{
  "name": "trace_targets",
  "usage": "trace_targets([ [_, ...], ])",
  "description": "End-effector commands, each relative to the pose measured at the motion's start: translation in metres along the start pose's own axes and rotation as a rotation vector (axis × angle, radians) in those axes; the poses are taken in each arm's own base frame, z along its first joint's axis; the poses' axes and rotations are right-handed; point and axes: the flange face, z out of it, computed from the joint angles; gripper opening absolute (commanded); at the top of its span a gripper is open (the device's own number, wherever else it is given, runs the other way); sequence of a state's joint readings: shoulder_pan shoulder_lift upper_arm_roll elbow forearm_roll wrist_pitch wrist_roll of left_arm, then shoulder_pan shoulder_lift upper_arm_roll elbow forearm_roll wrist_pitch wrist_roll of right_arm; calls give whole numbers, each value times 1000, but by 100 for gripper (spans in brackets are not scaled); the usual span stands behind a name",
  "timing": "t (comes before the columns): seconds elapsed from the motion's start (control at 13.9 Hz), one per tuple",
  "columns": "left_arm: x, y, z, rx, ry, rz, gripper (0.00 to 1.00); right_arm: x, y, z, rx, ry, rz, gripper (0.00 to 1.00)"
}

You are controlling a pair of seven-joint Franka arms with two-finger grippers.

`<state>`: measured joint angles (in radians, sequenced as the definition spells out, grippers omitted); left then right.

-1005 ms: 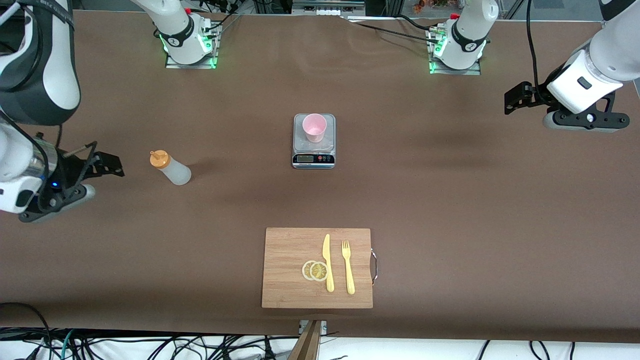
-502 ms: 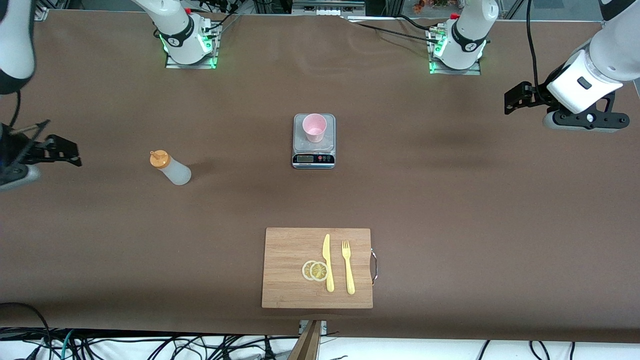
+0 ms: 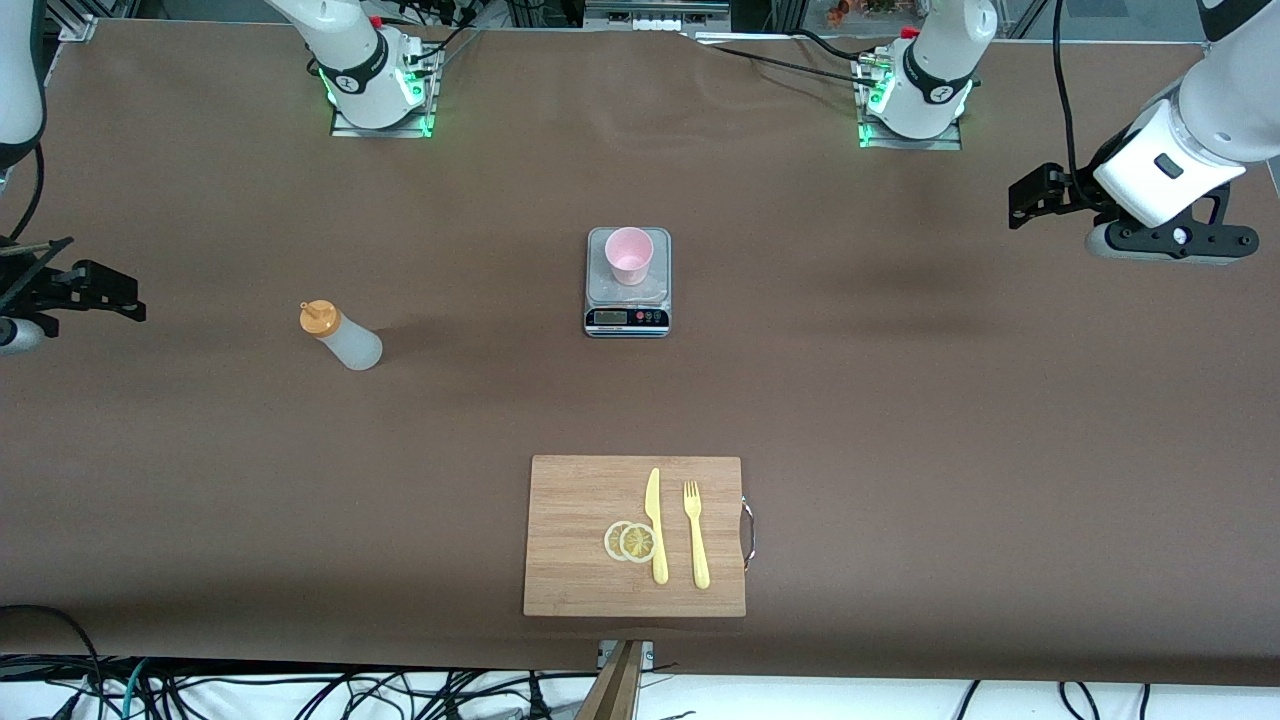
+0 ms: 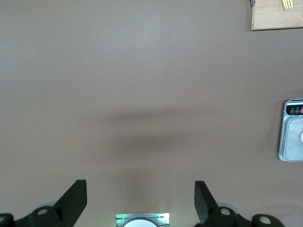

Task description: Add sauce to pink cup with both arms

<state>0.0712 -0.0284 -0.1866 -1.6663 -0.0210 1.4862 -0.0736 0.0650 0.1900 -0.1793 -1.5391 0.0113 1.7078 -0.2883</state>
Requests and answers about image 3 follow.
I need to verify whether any pink plastic cup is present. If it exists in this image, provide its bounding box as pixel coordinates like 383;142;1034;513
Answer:
605;227;655;287

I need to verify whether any wooden cutting board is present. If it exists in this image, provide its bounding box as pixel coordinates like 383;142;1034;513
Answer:
523;455;747;618

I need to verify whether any black base cable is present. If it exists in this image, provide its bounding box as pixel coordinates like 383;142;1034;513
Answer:
405;0;487;63

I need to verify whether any black looped floor cable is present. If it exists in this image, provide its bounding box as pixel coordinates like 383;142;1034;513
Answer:
0;604;106;701

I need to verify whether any yellow plastic knife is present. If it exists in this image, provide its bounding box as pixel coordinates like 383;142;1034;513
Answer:
645;467;669;586

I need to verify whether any translucent sauce bottle orange cap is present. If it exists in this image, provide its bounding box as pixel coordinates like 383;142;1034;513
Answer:
299;300;384;372

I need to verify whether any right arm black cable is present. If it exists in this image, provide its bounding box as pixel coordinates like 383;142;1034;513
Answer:
0;140;47;246

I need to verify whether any grey power strip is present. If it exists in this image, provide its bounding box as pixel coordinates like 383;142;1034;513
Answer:
585;0;731;33

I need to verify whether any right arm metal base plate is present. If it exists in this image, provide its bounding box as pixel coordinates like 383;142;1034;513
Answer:
330;98;437;139

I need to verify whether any black table cable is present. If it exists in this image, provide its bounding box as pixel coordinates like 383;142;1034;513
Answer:
690;38;883;91
795;28;881;65

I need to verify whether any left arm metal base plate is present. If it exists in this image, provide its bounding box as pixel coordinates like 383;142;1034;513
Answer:
858;108;963;152

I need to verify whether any brown table cover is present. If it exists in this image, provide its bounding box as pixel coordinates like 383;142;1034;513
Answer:
0;18;1280;687

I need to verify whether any aluminium frame profile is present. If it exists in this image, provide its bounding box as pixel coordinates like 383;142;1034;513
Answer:
45;0;103;41

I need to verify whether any yellow plastic fork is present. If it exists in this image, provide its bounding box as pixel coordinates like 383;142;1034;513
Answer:
683;480;711;590

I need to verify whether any silver digital kitchen scale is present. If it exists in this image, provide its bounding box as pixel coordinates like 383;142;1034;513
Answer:
584;227;672;339

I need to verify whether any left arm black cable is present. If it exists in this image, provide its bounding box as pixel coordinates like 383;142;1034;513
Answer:
1051;0;1083;181

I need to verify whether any teal floor cable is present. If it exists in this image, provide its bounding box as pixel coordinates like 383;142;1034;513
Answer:
118;658;153;720

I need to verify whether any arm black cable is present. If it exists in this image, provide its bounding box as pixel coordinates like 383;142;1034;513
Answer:
1051;0;1083;181
0;140;47;246

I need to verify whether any wooden post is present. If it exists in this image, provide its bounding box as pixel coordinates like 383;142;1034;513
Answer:
575;640;643;720

